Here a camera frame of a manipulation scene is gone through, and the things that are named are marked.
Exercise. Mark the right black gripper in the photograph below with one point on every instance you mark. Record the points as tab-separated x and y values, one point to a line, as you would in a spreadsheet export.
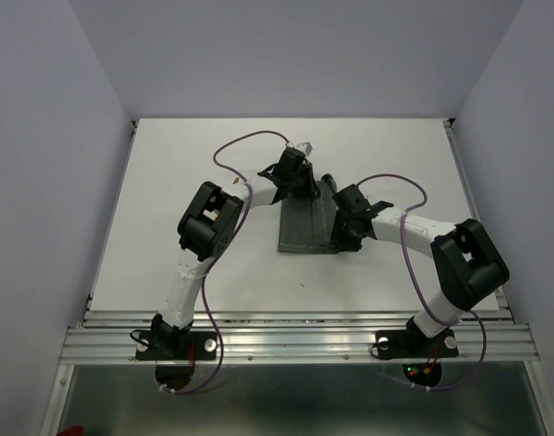
346	243

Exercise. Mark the grey cloth napkin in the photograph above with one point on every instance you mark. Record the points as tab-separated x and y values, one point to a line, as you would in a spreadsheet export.
306	225

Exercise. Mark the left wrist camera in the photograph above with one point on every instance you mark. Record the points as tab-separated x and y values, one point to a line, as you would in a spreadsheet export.
305	147

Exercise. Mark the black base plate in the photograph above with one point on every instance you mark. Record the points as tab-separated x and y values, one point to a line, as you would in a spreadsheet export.
404	344
193	346

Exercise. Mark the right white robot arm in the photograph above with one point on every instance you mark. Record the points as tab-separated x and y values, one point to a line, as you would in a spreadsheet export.
468	265

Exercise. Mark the aluminium mounting rail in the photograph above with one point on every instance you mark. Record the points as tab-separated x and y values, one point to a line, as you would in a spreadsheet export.
102	338

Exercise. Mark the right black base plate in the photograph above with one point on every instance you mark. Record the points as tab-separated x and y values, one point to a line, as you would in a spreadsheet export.
404	344

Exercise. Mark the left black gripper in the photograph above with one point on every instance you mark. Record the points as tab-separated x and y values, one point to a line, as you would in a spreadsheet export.
310	190

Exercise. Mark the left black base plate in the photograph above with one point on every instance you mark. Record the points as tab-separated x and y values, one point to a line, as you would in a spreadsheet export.
193	346

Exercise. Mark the red object at corner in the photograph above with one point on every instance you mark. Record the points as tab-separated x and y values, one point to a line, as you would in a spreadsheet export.
76	430

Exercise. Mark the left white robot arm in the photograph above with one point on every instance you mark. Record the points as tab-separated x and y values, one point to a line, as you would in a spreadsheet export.
210	223

